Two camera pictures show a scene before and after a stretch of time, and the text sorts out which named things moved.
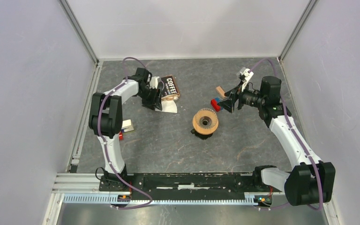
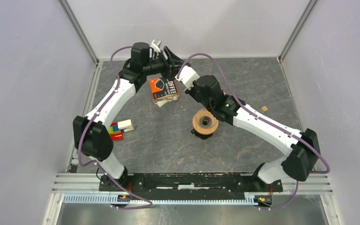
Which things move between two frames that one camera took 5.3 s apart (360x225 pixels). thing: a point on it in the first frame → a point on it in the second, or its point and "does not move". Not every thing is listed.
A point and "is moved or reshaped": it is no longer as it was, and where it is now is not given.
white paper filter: [168, 106] is moved or reshaped
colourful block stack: [127, 126] does not move
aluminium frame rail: [71, 181] does not move
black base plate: [191, 186] does not move
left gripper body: [149, 98] → [160, 65]
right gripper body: [250, 97] → [194, 92]
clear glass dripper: [206, 118] does not move
